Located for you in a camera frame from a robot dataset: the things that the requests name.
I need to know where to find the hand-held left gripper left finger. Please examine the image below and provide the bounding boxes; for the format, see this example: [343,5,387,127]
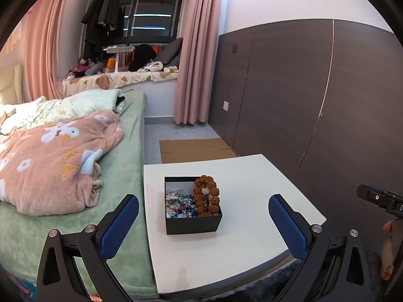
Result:
[36,194,140,302]

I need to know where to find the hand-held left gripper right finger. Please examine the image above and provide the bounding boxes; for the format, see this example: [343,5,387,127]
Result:
[268,194,372,302]

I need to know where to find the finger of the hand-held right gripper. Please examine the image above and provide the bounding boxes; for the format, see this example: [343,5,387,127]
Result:
[357,184,389,208]

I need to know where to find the pile of mixed bead bracelets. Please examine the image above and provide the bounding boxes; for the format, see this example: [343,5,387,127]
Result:
[165,189,199,219]

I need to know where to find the black jewelry box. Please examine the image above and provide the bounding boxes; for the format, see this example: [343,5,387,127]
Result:
[164,176,223,235]

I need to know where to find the brown bead bracelet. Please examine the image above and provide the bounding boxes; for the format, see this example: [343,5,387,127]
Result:
[193,174,220,217]

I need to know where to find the person's right hand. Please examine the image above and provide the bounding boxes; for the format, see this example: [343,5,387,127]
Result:
[379,219,398,280]

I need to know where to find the green bed sheet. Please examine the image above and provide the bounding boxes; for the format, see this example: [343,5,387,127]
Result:
[0,90,158,299]

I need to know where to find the pink floral blanket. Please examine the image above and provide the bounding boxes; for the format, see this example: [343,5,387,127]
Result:
[0,110,125,217]

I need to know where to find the flat cardboard sheet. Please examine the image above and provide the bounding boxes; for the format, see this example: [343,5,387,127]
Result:
[159,137,237,164]

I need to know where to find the colorful printed cloth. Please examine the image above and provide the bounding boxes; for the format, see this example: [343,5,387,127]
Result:
[0,271,38,302]

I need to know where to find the light green pillow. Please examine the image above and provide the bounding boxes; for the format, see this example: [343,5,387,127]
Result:
[0,88,123,136]

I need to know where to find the printed window seat cushion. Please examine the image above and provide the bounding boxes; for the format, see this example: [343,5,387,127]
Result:
[61,70,181,96]

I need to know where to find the plush toys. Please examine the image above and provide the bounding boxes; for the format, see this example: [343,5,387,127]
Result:
[65,57,104,79]

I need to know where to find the black bag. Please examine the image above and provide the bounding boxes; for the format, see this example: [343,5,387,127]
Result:
[130,43,157,72]

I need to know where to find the white drying rack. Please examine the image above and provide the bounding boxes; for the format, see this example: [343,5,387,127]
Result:
[103,46,136,73]

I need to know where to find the beige headboard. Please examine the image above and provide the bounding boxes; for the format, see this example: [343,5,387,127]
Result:
[0,63,24,106]

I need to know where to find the grey pillow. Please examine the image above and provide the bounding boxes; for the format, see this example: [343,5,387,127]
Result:
[156,37,184,66]

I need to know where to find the pink curtain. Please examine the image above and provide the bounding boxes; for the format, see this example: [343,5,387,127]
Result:
[174,0,224,126]
[23,0,78,101]

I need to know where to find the dark hanging clothes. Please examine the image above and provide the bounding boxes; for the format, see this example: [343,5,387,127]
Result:
[81,0,125,60]

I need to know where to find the dark framed window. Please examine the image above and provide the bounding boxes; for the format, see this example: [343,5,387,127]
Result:
[91,0,185,46]

